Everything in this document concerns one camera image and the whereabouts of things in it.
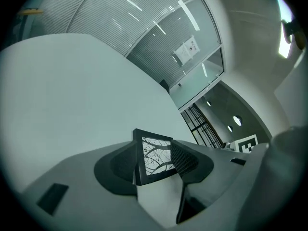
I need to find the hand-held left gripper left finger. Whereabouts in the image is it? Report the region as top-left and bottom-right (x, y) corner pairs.
(21, 140), (159, 231)

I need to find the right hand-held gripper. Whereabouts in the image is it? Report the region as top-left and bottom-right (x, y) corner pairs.
(231, 126), (306, 231)

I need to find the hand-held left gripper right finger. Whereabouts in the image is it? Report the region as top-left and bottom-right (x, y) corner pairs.
(170, 139), (272, 231)

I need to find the black framed board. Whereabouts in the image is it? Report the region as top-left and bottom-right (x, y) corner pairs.
(132, 128), (180, 186)

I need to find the black metal railing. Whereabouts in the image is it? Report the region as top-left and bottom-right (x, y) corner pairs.
(180, 103), (225, 149)

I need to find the white paper sign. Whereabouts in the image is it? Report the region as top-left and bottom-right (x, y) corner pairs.
(171, 36), (201, 66)

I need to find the yellow wooden tabletop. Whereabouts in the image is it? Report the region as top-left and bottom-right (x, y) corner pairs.
(17, 7), (44, 16)

